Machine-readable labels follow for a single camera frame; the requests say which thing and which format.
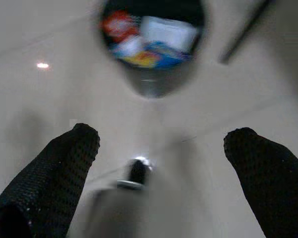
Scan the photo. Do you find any blue and yellow packet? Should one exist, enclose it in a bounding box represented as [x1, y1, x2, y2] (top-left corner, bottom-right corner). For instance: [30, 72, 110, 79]
[124, 49, 164, 69]

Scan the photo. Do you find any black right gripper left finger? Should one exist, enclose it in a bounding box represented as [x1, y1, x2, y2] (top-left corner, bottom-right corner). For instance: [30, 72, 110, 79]
[0, 122, 101, 238]

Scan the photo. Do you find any white foam box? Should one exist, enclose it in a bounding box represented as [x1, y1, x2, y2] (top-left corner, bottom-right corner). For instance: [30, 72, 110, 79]
[140, 16, 198, 54]

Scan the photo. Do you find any black round rubbish bin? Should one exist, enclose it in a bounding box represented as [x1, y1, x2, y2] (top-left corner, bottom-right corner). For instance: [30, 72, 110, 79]
[99, 0, 207, 99]

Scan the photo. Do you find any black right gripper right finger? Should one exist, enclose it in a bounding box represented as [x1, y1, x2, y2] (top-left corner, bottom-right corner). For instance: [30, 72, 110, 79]
[223, 127, 298, 238]

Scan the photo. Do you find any blue dotted packet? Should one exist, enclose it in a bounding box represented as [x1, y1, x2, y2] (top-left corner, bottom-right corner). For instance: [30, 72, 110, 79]
[144, 41, 193, 69]

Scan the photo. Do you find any dark thin pole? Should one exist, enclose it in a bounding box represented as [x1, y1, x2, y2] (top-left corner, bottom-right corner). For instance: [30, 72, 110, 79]
[218, 0, 276, 64]

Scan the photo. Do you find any red snack wrapper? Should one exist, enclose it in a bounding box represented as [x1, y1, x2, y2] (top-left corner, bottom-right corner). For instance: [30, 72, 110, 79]
[100, 10, 140, 43]

